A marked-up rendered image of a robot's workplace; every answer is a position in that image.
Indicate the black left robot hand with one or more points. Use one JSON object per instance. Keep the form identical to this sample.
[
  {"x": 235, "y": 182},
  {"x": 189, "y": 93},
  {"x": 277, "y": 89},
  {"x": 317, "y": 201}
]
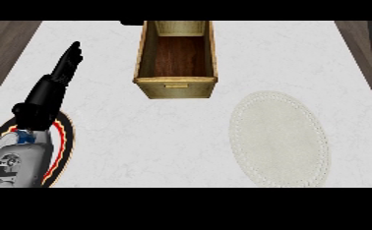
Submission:
[{"x": 44, "y": 96}]

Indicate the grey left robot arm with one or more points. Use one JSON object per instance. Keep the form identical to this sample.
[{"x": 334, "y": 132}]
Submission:
[{"x": 19, "y": 161}]

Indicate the white oval lace placemat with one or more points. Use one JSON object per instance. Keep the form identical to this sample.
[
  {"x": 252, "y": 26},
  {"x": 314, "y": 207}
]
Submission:
[{"x": 277, "y": 139}]

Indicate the black round plate red rim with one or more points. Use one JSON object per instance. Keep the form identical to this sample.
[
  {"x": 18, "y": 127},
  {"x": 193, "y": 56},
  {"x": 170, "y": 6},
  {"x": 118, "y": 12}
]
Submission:
[{"x": 62, "y": 142}]

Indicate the black object at edge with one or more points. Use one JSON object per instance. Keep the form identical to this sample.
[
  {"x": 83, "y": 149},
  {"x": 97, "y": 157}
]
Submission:
[{"x": 131, "y": 22}]

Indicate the open wooden drawer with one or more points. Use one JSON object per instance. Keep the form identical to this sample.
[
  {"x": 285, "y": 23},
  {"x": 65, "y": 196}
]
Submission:
[{"x": 176, "y": 60}]

